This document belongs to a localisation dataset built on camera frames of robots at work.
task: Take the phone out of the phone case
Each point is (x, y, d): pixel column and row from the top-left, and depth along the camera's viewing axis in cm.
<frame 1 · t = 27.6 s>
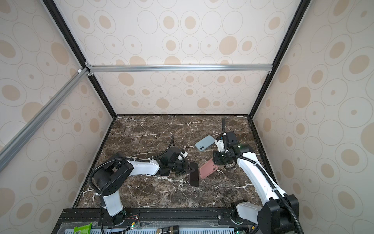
left hand: (197, 170, 83), fingers closed
right hand: (214, 158, 81), fingers closed
light blue cased phone: (205, 143, 106), on the table
phone with black screen: (194, 176, 87), point 3 cm above the table
pink phone case: (207, 168, 89), point 4 cm above the table

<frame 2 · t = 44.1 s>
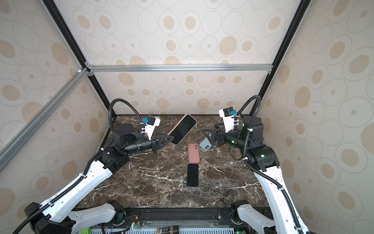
left hand: (174, 138, 60), fingers closed
right hand: (209, 128, 63), fingers open
light blue cased phone: (205, 144, 102), point 2 cm above the table
pink phone case: (194, 155, 99), on the table
the other named things where they were.

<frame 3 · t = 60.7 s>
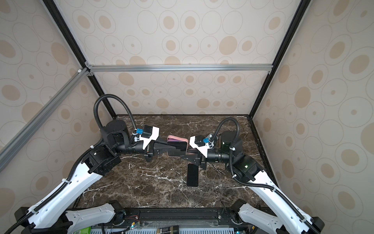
left hand: (173, 147, 50), fingers closed
right hand: (183, 153, 57), fingers open
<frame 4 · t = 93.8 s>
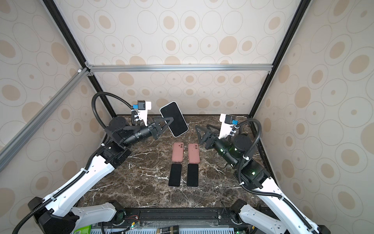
left hand: (173, 120, 55), fingers closed
right hand: (201, 127, 58), fingers open
pink phone case 2: (177, 152, 100), on the table
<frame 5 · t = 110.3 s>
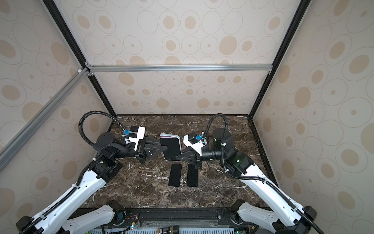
left hand: (166, 152, 52), fingers closed
right hand: (178, 156, 58), fingers closed
